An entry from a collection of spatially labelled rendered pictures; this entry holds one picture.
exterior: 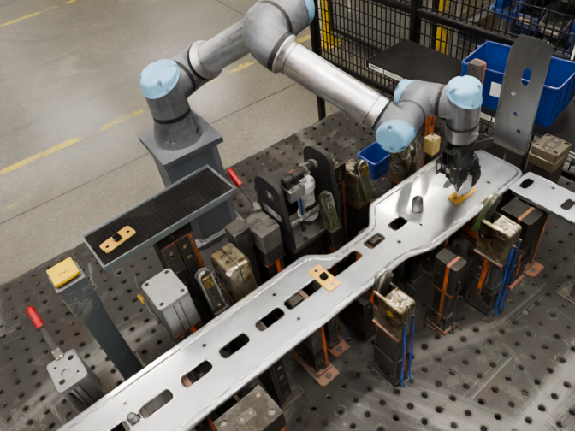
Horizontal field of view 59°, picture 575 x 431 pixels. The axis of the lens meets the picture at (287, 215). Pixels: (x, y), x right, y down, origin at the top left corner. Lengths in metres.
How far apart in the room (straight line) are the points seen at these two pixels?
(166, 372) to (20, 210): 2.52
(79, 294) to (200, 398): 0.38
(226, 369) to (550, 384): 0.84
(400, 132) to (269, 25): 0.38
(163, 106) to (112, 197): 1.87
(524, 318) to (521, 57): 0.72
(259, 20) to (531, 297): 1.09
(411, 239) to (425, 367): 0.36
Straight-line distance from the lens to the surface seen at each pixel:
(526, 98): 1.56
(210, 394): 1.14
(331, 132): 2.20
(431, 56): 2.04
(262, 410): 1.07
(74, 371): 1.22
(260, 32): 1.19
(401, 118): 1.13
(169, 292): 1.18
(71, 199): 3.47
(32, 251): 3.25
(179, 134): 1.56
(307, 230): 1.42
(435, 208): 1.43
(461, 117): 1.22
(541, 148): 1.58
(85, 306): 1.32
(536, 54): 1.50
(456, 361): 1.50
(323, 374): 1.45
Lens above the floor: 2.00
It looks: 45 degrees down
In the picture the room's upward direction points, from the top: 10 degrees counter-clockwise
